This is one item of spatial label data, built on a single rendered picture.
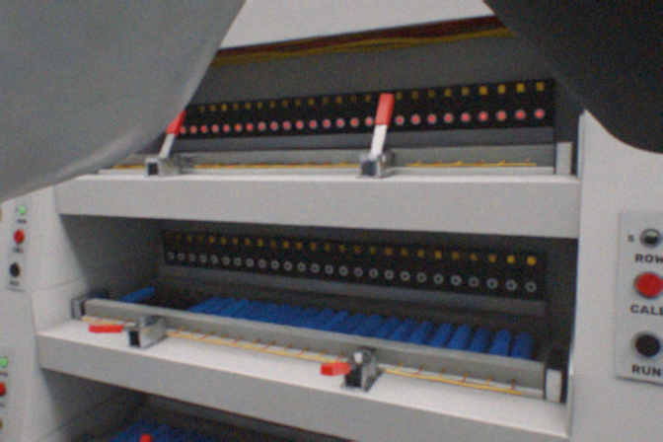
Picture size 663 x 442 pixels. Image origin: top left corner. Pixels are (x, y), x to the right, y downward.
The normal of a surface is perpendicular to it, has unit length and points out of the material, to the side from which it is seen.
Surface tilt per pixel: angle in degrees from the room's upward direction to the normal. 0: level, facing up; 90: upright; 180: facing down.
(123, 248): 90
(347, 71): 90
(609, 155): 90
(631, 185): 90
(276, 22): 105
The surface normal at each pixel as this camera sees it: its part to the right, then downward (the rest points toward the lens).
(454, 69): -0.42, -0.10
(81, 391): 0.90, 0.04
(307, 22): -0.43, 0.17
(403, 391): -0.04, -0.98
